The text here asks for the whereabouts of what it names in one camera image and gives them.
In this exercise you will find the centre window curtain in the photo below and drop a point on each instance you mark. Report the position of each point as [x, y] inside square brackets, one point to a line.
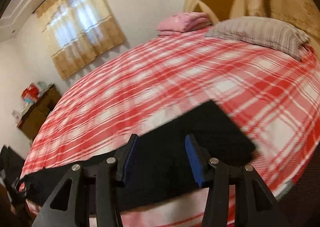
[77, 31]

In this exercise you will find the brown wooden desk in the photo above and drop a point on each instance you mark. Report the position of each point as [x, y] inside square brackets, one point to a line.
[36, 115]

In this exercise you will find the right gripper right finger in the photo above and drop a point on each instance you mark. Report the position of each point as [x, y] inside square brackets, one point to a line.
[255, 205]

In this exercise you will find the black pants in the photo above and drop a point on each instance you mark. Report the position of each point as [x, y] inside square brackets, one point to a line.
[161, 168]

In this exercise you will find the red gift bag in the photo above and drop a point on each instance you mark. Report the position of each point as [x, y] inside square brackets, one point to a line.
[30, 94]

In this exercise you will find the black chair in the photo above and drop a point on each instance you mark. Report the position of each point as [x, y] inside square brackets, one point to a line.
[11, 168]

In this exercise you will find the red plaid bed sheet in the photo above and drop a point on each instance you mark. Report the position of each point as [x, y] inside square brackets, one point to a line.
[271, 97]

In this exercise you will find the pink folded blanket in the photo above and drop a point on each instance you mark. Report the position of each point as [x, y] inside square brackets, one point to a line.
[183, 22]

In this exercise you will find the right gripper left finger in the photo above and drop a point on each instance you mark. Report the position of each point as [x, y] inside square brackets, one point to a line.
[81, 189]

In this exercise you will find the striped pillow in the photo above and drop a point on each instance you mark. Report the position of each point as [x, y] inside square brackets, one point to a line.
[266, 32]

